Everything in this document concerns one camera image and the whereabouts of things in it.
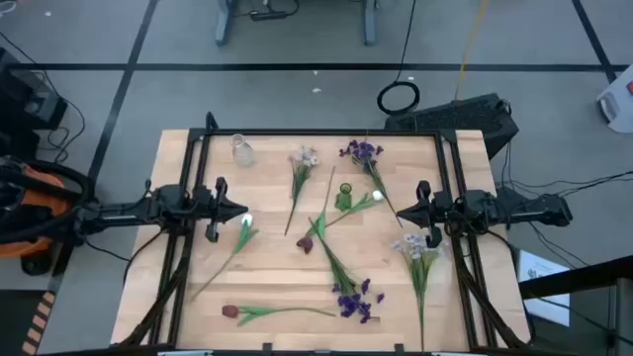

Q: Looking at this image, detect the dark red tulip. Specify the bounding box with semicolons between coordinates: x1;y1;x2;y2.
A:
295;165;336;255
221;304;337;327

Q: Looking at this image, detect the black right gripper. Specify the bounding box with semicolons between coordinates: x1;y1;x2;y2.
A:
397;180;454;249

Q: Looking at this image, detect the black equipment box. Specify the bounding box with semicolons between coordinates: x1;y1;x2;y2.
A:
0;46;68;133

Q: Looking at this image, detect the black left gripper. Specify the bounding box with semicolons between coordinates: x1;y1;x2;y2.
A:
193;176;249;243

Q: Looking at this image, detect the black floor cable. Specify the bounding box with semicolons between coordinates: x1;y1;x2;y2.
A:
37;68;86;164
541;169;633;193

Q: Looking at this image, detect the black rail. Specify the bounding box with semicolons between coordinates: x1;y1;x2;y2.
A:
518;254;633;301

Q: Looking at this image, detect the yellow cable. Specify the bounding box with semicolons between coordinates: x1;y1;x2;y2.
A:
453;0;491;100

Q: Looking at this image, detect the black vacuum hose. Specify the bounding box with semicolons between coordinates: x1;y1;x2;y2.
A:
0;157;95;244

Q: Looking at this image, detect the white device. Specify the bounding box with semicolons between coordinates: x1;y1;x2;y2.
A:
595;63;633;134

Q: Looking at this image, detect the black cable with coil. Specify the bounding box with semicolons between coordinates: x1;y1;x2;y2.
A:
376;0;421;118

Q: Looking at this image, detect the grey desk leg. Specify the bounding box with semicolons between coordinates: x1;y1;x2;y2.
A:
215;0;236;47
362;0;380;47

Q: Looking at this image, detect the black metal table frame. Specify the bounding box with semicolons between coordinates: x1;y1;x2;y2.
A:
118;111;533;350

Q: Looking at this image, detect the black power strip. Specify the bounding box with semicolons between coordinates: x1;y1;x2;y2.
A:
249;9;289;22

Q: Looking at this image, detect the purple flower bunch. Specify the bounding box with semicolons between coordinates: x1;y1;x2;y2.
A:
338;139;405;228
307;217;387;325

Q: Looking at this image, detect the green glass vase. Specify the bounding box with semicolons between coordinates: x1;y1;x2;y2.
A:
334;182;354;213

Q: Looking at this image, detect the white paper sheet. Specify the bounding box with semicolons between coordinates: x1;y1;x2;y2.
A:
516;249;573;327

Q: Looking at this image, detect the white flower bunch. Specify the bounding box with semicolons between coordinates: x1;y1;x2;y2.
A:
283;145;319;237
390;231;444;352

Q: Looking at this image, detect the clear glass vase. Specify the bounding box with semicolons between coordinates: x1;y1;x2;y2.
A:
229;133;255;168

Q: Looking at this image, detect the white tulip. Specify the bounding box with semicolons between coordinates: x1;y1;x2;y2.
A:
190;212;259;303
323;189;386;229

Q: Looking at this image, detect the orange black striped strip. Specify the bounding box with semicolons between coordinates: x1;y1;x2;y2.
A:
21;290;56;356

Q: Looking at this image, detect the orange vacuum cleaner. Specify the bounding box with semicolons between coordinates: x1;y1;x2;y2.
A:
0;155;88;276

